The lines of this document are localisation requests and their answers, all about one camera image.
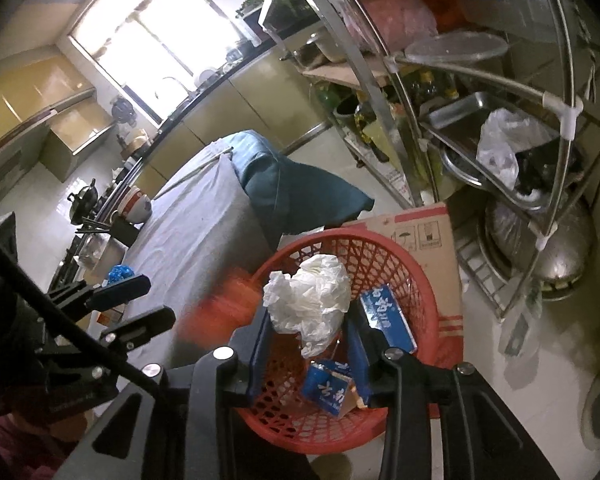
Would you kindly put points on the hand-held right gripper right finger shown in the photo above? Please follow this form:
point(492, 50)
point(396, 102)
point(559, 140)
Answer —
point(357, 350)

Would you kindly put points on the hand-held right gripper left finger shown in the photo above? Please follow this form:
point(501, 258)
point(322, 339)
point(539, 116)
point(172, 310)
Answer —
point(260, 355)

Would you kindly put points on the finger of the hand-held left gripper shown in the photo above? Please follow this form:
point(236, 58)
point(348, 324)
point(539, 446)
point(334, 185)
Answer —
point(120, 292)
point(145, 326)

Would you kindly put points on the blue plastic bag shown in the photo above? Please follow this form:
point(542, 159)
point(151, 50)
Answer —
point(120, 274)

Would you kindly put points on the orange cardboard box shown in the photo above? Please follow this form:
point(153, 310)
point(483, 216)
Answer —
point(111, 316)

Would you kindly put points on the red plastic bag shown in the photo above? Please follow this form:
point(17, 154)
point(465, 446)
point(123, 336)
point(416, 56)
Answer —
point(220, 305)

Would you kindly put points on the white plastic bag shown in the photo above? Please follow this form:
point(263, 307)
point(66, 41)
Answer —
point(310, 295)
point(502, 142)

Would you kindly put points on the red plastic basket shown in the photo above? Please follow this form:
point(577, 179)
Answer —
point(415, 305)

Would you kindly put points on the small blue carton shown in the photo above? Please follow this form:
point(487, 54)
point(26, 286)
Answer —
point(330, 387)

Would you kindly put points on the red and white bowl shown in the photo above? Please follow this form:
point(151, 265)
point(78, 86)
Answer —
point(134, 205)

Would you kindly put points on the grey tablecloth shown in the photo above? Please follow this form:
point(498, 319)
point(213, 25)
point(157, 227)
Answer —
point(195, 230)

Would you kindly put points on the black wok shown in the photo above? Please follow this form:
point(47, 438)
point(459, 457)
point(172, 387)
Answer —
point(84, 197)

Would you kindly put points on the brown cardboard box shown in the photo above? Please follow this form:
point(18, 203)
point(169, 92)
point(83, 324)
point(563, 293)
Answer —
point(430, 240)

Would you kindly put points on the teal cloth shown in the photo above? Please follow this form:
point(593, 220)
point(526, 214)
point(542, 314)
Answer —
point(285, 180)

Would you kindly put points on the small fan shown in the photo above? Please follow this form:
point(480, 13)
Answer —
point(124, 110)

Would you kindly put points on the large metal basin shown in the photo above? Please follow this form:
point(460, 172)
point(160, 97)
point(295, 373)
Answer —
point(560, 250)

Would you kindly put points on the window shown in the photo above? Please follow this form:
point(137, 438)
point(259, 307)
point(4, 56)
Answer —
point(150, 35)

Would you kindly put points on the metal tray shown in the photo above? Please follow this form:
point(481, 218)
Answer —
point(460, 110)

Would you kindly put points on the wooden cutting board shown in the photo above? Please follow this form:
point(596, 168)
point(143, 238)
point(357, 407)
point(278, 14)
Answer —
point(337, 74)

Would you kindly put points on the metal kitchen rack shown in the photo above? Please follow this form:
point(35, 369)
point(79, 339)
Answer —
point(380, 60)

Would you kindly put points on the round metal lid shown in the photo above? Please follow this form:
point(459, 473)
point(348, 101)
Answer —
point(455, 46)

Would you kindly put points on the pink plastic bag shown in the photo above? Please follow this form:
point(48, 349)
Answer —
point(395, 15)

